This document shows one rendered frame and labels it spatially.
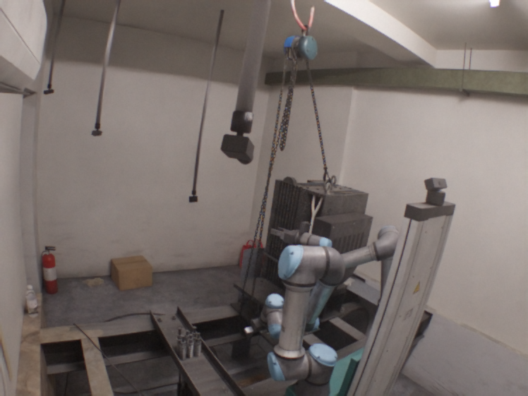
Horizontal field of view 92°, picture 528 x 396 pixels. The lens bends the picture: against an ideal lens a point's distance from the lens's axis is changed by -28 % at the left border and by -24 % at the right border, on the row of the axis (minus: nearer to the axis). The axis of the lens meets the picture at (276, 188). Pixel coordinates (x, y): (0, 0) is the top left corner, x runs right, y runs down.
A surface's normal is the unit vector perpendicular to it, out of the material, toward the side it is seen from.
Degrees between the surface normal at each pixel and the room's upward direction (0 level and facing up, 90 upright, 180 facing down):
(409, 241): 90
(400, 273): 90
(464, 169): 90
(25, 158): 90
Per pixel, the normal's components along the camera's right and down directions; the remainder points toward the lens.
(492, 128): -0.80, -0.01
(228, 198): 0.58, 0.23
